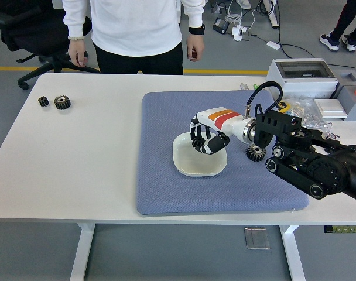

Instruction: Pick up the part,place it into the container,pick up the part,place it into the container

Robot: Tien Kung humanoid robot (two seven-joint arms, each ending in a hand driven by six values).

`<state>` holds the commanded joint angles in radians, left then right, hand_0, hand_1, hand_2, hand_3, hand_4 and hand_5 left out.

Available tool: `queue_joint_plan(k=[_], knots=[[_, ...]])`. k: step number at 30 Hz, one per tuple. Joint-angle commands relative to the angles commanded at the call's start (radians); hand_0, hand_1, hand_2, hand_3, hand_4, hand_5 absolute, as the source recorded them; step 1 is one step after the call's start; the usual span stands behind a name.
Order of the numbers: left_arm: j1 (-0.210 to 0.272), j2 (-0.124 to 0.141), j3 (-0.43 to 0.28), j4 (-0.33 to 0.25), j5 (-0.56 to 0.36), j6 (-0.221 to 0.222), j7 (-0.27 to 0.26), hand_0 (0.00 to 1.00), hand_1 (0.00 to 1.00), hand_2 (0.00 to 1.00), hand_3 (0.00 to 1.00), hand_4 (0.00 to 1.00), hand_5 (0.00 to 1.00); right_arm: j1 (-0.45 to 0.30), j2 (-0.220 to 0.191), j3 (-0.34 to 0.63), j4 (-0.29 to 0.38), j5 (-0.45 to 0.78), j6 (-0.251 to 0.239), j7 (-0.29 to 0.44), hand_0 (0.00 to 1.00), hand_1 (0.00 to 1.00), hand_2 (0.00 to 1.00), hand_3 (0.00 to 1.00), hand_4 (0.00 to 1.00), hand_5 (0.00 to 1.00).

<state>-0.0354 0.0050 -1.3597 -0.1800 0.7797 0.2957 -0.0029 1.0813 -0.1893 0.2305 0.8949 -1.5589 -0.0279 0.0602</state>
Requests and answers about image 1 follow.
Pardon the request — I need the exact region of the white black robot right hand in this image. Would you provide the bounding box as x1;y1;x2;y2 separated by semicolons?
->
189;107;249;155

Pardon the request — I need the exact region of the person's left hand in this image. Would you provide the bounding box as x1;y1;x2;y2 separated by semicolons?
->
186;34;204;62

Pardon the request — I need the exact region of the person's right hand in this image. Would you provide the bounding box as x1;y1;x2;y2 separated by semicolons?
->
68;38;87;67

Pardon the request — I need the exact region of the large black gear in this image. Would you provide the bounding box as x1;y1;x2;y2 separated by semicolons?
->
53;95;72;111
245;145;266;162

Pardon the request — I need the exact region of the black device on floor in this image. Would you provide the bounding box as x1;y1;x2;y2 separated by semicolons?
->
212;16;230;35

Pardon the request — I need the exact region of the black office chair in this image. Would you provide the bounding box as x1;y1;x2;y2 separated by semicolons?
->
0;0;101;90

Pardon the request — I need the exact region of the white power adapter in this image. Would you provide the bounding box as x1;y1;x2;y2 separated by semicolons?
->
232;25;249;42

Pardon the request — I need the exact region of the white square dish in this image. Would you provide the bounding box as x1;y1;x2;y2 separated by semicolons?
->
172;132;228;177

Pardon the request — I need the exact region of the person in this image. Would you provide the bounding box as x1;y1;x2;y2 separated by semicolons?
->
62;0;207;76
320;0;356;52

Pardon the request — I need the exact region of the bag of blue resistors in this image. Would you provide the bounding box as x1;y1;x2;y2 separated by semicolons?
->
285;102;306;118

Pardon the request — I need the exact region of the blue-grey quilted mat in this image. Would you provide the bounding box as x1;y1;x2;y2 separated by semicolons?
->
135;90;310;217

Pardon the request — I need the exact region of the white desk leg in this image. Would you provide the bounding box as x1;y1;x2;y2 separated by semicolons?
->
265;0;280;29

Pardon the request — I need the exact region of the clear bag of metal parts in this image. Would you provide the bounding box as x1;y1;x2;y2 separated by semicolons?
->
289;98;333;138

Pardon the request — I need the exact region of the metal floor plate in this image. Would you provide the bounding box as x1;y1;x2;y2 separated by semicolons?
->
244;227;271;251

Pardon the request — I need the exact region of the grey block with square hole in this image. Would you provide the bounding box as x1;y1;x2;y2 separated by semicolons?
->
331;69;356;119

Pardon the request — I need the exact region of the white table leg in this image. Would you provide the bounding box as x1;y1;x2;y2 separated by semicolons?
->
69;222;96;281
279;224;307;281

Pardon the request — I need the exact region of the green label strip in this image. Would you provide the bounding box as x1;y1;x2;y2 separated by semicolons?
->
323;225;356;234

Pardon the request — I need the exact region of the white cable bundle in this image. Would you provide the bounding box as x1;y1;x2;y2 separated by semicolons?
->
224;0;256;30

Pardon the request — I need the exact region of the black floor cable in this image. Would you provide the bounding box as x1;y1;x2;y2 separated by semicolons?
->
255;0;356;73

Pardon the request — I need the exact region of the grey electrical enclosure box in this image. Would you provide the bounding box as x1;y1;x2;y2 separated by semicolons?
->
267;57;340;100

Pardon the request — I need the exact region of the white switch plate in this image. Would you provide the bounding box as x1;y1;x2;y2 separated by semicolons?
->
314;98;349;119

